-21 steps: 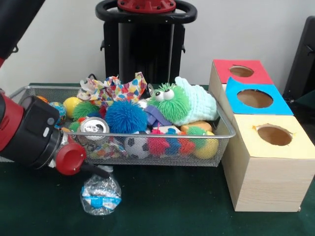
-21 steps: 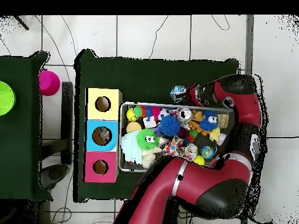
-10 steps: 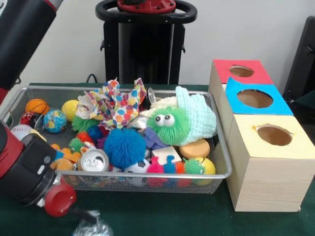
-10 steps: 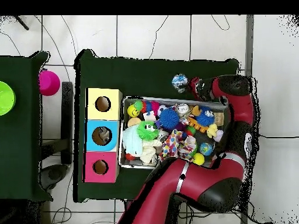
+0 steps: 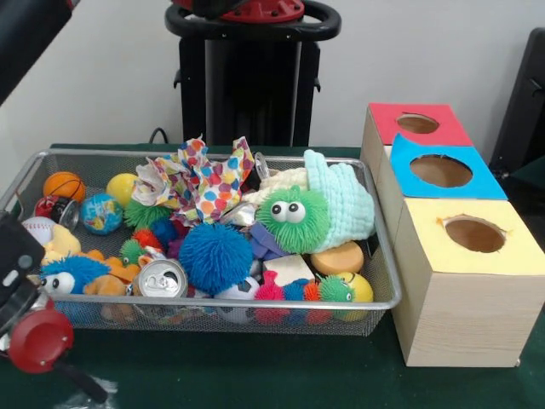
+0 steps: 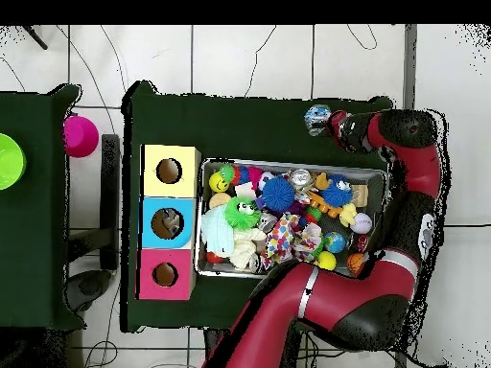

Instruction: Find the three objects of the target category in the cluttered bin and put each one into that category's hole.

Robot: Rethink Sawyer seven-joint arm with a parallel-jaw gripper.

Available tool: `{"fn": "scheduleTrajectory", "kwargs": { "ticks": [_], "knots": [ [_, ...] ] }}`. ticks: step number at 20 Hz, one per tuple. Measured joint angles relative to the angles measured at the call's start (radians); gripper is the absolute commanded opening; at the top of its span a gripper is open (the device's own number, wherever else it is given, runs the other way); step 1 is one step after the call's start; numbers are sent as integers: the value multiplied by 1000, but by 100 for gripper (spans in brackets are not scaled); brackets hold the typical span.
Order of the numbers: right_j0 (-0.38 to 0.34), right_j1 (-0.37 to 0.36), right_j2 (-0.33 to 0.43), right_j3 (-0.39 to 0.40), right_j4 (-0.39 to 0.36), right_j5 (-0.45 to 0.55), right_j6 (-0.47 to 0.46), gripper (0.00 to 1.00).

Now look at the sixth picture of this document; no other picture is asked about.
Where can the cream knit cloth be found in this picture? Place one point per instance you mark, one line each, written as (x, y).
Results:
(243, 247)

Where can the shallow silver mesh bin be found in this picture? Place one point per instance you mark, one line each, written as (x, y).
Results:
(368, 176)

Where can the green plastic bowl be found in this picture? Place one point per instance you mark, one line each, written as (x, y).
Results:
(11, 161)

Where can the pink plastic bowl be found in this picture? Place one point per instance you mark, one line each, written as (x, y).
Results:
(80, 136)

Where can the yellow smiley ball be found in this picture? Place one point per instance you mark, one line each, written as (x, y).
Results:
(219, 183)

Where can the silver-top drink can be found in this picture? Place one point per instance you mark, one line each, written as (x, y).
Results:
(301, 178)

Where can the red ball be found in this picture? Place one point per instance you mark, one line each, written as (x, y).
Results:
(213, 257)

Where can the mint green cloth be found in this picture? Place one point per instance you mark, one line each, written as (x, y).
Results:
(216, 232)

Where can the blue spiky rubber ball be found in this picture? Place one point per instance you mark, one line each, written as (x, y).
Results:
(278, 193)

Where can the wooden three-hole box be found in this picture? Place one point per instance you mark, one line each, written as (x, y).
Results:
(184, 184)

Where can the round orange sponge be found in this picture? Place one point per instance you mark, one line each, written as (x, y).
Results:
(219, 200)

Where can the white baseball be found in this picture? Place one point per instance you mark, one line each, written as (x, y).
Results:
(361, 223)

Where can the dark green table cloth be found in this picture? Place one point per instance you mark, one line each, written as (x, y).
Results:
(249, 126)
(38, 115)

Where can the colourful polka-dot cloth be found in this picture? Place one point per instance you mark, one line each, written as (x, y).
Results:
(284, 239)

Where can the black upright panel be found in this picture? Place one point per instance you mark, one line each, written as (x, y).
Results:
(110, 191)

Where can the green spiky rubber ball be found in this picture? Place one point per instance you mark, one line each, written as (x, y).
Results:
(239, 216)

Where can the rainbow spiky caterpillar toy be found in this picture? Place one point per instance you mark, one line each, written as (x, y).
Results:
(253, 174)

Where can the crushed clear plastic bottle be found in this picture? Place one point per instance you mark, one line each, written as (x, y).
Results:
(317, 119)

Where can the dark slanted rod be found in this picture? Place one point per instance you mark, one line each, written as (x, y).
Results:
(38, 40)

